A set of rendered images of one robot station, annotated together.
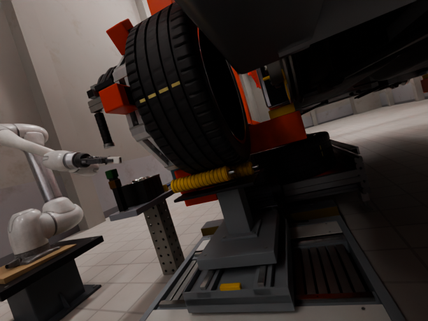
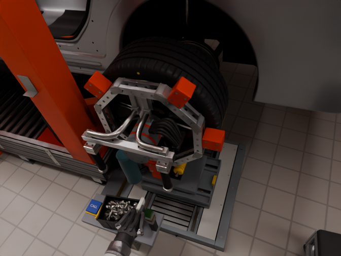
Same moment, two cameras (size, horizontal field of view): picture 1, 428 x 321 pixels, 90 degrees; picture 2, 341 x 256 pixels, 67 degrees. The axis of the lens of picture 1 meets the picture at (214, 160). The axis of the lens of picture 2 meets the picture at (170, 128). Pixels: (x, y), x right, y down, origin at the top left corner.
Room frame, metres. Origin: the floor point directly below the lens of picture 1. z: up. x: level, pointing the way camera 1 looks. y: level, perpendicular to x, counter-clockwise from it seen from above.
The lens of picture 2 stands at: (0.79, 0.96, 1.80)
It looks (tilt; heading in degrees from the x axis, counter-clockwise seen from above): 49 degrees down; 278
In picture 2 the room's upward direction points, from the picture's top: 10 degrees counter-clockwise
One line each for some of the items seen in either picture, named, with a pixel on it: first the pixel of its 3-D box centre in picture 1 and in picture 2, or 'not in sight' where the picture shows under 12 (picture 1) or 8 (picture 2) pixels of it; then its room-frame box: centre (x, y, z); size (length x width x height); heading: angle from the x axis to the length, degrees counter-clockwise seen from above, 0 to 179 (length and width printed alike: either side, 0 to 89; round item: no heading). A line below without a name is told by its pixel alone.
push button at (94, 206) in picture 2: not in sight; (94, 206); (1.37, 0.36, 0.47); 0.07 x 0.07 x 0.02; 70
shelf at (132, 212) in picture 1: (149, 200); (122, 218); (1.21, 0.42, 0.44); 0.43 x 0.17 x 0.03; 160
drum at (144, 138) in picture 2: not in sight; (144, 138); (1.02, 0.20, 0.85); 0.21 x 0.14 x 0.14; 70
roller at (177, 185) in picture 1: (200, 179); (184, 155); (0.85, 0.08, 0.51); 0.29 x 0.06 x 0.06; 70
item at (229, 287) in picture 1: (246, 256); (181, 174); (0.90, -0.01, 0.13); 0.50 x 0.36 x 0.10; 160
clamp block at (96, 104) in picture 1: (101, 104); (165, 160); (0.91, 0.38, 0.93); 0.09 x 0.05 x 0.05; 70
